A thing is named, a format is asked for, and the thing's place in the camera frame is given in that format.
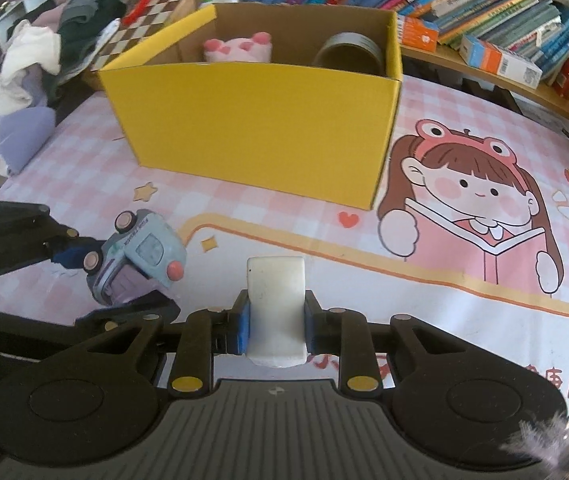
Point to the small orange white box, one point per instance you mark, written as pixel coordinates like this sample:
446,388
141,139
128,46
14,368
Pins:
417,30

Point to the silver tape roll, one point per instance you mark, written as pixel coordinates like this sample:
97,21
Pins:
349,52

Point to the white eraser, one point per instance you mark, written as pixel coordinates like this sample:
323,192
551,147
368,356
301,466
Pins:
277,305

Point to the long orange white box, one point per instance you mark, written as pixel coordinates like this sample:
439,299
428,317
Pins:
501,60

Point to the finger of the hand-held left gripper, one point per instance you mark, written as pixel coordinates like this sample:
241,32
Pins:
14,230
39,324

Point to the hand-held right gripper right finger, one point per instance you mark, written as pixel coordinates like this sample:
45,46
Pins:
310,327

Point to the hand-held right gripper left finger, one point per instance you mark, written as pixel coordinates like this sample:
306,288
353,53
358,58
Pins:
243,327

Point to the wooden chessboard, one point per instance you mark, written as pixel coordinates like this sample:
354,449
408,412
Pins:
164,5

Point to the pile of clothes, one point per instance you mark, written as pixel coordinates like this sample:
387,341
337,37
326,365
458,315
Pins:
29,60

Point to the pale blue toy car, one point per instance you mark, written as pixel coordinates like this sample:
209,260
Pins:
144,255

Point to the pink checkered desktop mat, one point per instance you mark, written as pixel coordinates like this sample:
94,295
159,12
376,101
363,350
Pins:
89,170

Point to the yellow cardboard box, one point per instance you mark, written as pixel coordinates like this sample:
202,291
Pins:
254,130

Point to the pink plush toy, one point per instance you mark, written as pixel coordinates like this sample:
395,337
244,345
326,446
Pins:
237,50

